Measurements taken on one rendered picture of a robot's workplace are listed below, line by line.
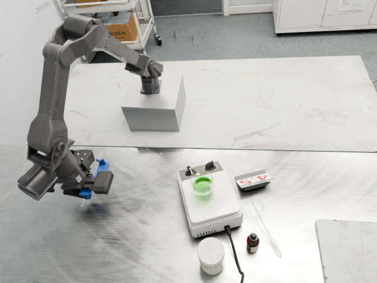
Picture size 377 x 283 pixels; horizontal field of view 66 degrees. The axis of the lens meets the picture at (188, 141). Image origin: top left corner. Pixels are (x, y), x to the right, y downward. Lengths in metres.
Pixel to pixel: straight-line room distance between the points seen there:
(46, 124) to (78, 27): 0.21
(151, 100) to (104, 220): 0.39
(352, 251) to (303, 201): 0.15
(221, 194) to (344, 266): 0.31
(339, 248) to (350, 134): 0.37
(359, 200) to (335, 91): 0.43
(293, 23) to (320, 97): 2.07
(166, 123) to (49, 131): 0.41
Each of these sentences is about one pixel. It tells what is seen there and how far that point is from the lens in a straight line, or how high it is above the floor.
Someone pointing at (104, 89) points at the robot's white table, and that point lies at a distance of 1.24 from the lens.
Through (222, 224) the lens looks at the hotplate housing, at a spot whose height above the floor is 0.95.
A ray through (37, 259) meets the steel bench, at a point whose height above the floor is 0.90.
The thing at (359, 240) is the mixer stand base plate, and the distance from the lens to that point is 0.80.
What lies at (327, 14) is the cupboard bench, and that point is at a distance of 3.15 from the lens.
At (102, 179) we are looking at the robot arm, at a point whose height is 1.01.
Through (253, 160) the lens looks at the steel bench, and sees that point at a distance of 0.88.
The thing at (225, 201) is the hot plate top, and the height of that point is 0.99.
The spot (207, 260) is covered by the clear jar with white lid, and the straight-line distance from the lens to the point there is 0.66.
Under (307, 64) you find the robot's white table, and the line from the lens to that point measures 1.24.
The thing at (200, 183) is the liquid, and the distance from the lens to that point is 0.68.
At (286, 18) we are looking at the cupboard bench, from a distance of 3.08.
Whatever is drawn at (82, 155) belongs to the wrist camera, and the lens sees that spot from 0.82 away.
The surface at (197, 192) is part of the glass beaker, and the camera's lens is 0.66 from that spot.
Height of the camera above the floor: 1.60
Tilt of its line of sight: 49 degrees down
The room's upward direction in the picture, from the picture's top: 10 degrees counter-clockwise
